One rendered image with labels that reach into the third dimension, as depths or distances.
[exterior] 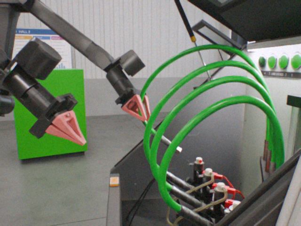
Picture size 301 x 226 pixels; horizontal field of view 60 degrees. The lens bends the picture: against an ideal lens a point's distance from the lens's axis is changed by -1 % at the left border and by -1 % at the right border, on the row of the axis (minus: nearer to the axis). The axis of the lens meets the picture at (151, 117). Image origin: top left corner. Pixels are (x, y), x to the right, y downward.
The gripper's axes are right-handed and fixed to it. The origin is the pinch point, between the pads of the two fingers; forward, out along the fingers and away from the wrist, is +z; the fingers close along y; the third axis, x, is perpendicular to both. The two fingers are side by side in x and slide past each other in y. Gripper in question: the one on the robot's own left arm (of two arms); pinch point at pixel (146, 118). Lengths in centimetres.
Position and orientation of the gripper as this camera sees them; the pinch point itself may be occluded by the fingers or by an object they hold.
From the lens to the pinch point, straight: 79.9
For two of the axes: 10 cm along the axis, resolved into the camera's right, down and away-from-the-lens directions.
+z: 5.6, 7.7, -3.2
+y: 4.7, 0.2, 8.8
